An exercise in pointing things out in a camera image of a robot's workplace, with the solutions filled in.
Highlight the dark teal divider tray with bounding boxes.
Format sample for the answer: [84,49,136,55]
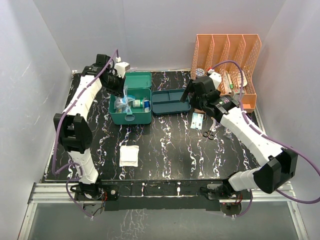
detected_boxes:
[151,88,191,115]

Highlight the blue mask package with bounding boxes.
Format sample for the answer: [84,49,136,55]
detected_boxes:
[114,95,136,113]

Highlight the white grey device box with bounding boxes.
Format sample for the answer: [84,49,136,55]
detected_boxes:
[230,88,245,101]

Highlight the white plastic medicine bottle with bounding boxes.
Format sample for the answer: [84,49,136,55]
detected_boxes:
[132,99,144,108]

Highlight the green medicine kit box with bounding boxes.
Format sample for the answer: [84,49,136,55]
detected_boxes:
[108,72,152,125]

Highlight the black handled scissors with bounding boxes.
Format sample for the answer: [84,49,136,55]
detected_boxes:
[202,122,216,140]

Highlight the blue white bandage roll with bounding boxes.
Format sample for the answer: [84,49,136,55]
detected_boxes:
[143,99,151,113]

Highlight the white gauze pad package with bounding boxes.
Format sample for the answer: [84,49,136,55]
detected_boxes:
[119,145,139,167]

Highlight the clear bag blue items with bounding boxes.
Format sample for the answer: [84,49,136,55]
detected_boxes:
[114,84,128,109]

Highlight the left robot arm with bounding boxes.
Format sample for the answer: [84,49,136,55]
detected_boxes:
[51,50,130,200]

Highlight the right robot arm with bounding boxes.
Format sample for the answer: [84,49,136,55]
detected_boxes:
[180,76,298,199]

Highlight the blue lid round jar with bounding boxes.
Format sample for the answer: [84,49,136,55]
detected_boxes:
[195,68,206,79]

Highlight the white tube packages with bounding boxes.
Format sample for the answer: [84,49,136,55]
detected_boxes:
[222,71,234,94]

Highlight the white blister card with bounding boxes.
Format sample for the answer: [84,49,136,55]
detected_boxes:
[237,70,248,88]

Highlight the orange file organizer rack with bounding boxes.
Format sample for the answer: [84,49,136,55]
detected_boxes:
[190,33,263,114]

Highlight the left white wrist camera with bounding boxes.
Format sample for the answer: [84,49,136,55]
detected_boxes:
[114,57,131,78]

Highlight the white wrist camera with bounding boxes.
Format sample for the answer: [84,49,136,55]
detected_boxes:
[114,57,131,78]
[207,69,222,89]

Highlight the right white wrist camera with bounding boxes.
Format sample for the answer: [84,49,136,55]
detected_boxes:
[207,69,222,89]

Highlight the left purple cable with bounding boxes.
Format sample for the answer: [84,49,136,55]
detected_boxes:
[51,48,120,218]

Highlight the purple cable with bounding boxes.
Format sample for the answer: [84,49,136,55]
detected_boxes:
[51,48,120,218]
[207,59,320,217]

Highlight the small clear ring bag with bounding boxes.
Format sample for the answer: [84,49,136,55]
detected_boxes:
[224,128,232,138]

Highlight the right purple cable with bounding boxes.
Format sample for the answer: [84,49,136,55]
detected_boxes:
[207,59,320,217]

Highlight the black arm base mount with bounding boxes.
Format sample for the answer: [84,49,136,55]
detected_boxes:
[70,179,250,211]

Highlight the aluminium frame rail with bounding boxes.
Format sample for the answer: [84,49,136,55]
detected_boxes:
[18,181,309,240]

